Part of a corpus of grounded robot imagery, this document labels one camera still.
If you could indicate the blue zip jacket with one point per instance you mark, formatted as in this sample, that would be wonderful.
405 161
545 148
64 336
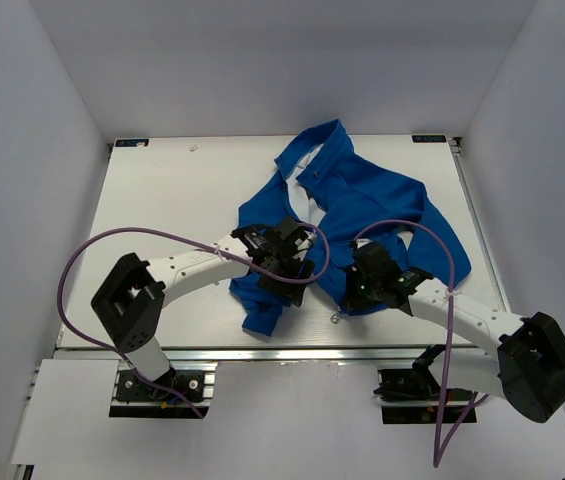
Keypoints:
321 180

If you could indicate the aluminium front rail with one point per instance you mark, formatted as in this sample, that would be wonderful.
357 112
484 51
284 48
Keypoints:
299 354

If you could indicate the left corner label sticker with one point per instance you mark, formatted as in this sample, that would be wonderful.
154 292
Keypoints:
131 143

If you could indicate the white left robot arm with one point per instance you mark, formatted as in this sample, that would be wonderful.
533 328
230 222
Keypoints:
131 298

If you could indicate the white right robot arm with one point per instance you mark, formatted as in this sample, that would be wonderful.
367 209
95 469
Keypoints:
518 359

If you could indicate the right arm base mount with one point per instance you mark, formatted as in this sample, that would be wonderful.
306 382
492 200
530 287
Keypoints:
407 401

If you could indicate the aluminium right side rail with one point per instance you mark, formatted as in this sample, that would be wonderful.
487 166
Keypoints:
455 145

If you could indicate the right corner label sticker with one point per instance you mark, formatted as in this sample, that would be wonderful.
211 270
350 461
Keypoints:
428 138

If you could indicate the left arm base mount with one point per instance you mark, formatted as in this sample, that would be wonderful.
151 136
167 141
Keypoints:
134 399

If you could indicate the aluminium rail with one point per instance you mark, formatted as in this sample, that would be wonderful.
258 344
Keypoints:
299 354
455 145

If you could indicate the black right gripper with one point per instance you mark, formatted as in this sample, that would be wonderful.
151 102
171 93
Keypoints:
352 300

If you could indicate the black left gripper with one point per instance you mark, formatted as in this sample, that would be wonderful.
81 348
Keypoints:
292 291

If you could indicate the corner label sticker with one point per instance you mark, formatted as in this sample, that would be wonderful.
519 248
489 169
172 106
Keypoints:
428 138
131 143

